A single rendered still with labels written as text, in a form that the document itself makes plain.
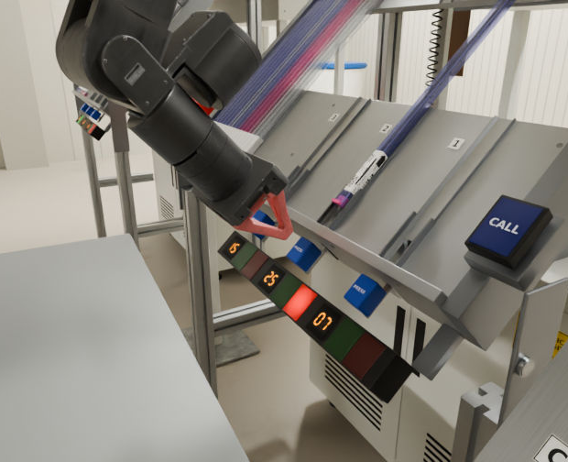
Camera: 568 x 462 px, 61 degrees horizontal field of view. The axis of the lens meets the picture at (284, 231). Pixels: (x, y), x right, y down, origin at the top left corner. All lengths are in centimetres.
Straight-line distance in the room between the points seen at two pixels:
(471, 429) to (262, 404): 99
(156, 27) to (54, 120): 405
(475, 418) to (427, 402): 54
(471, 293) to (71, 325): 46
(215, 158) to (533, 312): 28
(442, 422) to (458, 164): 59
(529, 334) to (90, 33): 38
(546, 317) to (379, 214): 20
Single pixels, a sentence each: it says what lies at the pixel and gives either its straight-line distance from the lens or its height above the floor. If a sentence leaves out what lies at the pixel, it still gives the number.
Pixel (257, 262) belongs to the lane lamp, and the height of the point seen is 66.
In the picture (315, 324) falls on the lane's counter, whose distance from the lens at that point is 50.
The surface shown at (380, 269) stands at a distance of 45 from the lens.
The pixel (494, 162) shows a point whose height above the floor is 81.
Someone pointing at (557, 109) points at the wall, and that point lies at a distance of 353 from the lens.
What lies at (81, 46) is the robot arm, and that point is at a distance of 39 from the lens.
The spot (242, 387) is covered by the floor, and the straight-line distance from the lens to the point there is 146.
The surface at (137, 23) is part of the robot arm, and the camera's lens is 40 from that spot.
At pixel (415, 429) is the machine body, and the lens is 106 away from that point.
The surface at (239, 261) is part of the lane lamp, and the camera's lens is 64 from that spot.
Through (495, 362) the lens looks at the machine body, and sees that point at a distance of 84.
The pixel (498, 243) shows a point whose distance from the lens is 38.
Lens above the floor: 92
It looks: 21 degrees down
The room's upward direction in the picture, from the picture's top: straight up
